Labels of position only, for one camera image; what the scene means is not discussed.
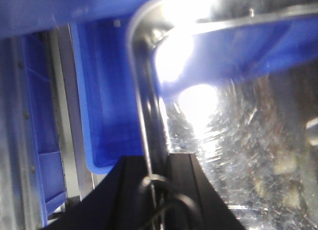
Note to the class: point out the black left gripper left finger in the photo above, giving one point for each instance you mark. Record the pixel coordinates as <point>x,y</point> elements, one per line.
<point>117,203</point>

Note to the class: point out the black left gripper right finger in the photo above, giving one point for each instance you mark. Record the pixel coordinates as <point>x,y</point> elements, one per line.
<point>185,174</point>

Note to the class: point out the small silver tray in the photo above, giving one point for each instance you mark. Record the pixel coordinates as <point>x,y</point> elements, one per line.
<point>234,82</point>

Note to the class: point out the blue bin lower centre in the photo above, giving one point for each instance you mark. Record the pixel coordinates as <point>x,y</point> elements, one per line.
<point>108,109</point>

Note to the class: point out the blue bin lower left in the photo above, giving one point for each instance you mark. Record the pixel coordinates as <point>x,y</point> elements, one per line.
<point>48,164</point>

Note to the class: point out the blue bin above tray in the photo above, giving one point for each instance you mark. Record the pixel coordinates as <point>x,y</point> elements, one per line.
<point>19,17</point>

